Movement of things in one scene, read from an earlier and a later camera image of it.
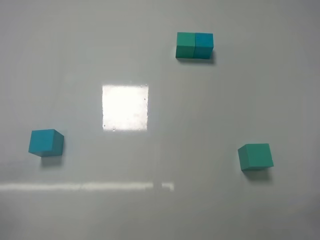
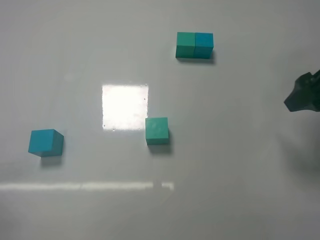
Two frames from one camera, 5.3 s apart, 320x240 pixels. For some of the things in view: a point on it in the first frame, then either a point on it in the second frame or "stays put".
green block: [253, 156] to [157, 130]
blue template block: [203, 45] stays put
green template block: [185, 44] stays put
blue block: [44, 143] stays put
